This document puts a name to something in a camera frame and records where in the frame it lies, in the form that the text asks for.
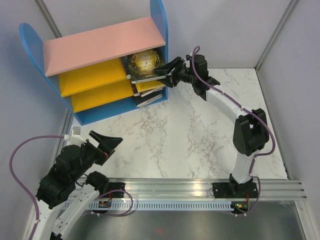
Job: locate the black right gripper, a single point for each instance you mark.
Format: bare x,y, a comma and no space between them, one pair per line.
171,81

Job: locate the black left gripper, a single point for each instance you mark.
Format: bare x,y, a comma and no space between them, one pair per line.
106,147

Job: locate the yellow cover book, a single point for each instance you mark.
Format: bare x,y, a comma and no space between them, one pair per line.
148,85

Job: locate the green gold forest book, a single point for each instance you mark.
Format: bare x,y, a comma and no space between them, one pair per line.
141,65

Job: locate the black moon cover book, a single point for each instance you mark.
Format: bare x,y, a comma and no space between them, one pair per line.
146,93

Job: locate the purple galaxy cover book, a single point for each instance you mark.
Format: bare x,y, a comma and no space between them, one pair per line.
134,89

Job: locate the dark navy blue book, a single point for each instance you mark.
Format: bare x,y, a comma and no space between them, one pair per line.
143,101

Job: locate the teal ocean cover book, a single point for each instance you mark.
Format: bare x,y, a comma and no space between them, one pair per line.
126,66

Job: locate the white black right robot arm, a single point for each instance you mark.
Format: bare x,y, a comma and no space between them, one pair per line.
250,133

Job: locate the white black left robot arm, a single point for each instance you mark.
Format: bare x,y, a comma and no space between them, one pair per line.
55,187

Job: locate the blue pink yellow bookshelf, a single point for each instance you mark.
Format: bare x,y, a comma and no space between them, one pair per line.
85,69

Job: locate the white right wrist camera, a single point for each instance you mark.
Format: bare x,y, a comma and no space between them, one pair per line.
187,60

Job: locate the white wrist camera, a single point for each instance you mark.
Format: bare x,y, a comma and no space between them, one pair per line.
74,138
187,60

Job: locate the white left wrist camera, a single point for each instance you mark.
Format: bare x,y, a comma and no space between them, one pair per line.
74,138

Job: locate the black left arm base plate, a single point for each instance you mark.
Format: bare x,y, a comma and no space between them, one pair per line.
113,190

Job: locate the white slotted cable duct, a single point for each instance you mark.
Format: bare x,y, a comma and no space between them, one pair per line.
153,205

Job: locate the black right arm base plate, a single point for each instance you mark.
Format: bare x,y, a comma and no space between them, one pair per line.
233,190

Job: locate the aluminium mounting rail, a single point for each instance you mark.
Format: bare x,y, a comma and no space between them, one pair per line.
198,189

